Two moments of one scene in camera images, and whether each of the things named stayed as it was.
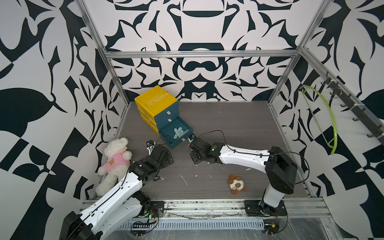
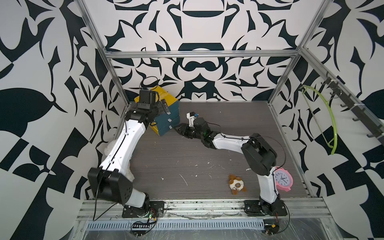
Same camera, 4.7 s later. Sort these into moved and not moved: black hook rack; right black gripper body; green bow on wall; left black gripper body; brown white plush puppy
Moved: left black gripper body; right black gripper body
Not moved: brown white plush puppy; green bow on wall; black hook rack
